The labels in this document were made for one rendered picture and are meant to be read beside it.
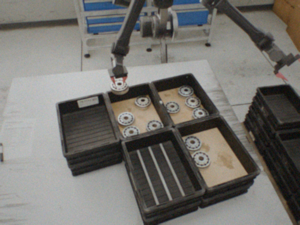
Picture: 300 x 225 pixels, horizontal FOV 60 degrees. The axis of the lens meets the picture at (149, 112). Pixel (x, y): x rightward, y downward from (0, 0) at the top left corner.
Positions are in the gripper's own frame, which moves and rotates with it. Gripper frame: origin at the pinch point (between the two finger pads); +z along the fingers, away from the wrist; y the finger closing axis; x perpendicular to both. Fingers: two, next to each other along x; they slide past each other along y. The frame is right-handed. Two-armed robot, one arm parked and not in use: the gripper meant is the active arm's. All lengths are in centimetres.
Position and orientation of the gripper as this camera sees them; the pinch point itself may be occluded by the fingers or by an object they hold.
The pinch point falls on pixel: (119, 83)
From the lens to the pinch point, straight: 151.3
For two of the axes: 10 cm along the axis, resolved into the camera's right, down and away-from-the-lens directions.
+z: 0.0, 6.7, 7.5
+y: 9.5, -2.4, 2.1
